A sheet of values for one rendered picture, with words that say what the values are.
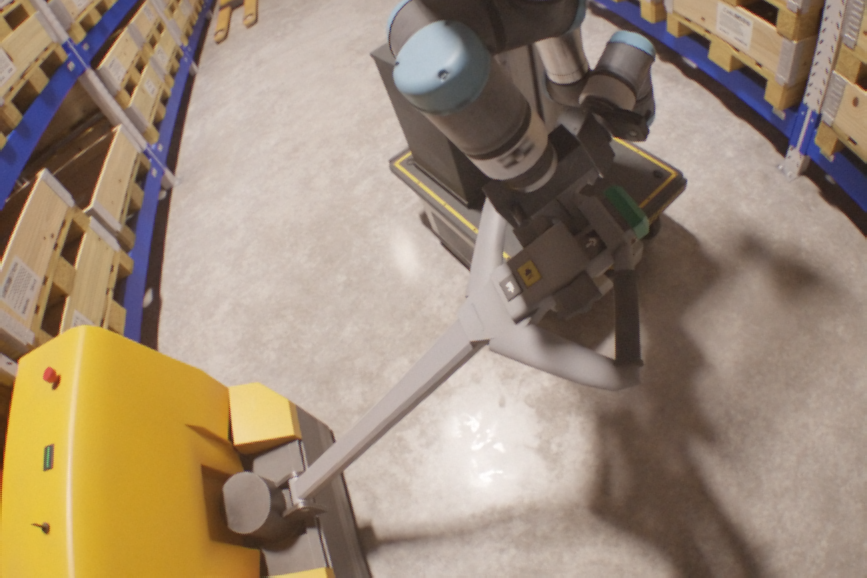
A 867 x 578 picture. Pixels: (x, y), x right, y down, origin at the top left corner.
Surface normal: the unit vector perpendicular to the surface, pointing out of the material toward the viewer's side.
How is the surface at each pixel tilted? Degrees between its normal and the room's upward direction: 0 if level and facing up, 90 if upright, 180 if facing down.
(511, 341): 28
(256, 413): 22
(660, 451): 0
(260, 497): 0
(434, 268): 0
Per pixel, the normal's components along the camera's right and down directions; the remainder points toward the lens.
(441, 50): -0.56, -0.32
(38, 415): -0.26, -0.59
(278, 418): 0.10, -0.70
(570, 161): 0.31, 0.70
